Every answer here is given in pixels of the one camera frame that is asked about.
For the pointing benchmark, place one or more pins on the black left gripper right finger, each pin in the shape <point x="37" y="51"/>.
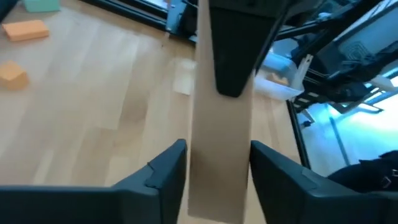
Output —
<point x="286" y="193"/>

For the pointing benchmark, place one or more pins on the long beige plank block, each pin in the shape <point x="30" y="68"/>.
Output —
<point x="220" y="140"/>

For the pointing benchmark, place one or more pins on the teal brick block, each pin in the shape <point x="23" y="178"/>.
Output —
<point x="42" y="5"/>

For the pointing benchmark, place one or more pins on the orange long brick block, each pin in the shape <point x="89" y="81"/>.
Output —
<point x="25" y="30"/>

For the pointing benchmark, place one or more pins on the person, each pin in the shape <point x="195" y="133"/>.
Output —
<point x="367" y="174"/>

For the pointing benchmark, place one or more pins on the clear plastic bin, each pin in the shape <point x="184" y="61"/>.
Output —
<point x="273" y="92"/>

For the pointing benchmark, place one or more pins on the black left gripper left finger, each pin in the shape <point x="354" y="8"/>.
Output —
<point x="161" y="189"/>

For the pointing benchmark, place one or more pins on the beige arch block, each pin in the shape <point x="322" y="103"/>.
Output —
<point x="280" y="79"/>

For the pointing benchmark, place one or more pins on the small orange cube block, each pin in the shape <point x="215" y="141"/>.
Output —
<point x="12" y="76"/>

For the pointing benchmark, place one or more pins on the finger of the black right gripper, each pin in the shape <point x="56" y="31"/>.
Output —
<point x="236" y="46"/>

